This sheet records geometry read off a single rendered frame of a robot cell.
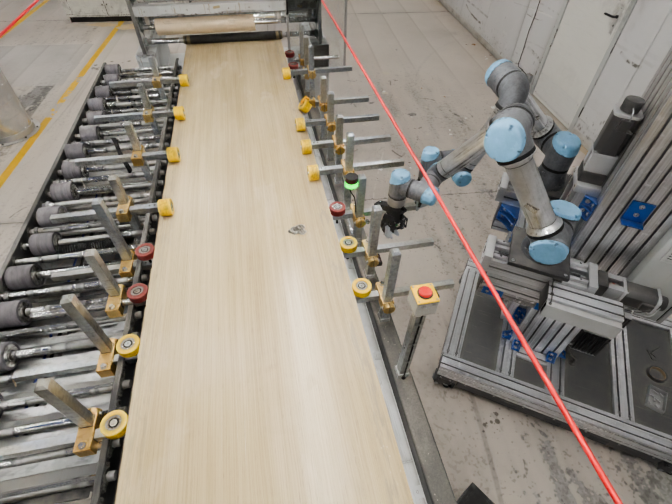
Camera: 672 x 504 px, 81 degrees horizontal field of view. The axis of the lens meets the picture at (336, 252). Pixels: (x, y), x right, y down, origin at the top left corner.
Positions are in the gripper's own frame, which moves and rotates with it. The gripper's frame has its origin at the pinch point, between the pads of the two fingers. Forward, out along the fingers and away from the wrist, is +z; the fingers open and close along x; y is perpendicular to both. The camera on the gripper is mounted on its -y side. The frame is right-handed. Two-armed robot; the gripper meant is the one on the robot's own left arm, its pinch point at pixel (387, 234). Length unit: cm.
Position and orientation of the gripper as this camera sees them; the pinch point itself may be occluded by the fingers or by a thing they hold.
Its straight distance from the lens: 180.0
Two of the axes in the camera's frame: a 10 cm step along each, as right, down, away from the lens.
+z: -0.1, 6.8, 7.3
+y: 5.2, 6.3, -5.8
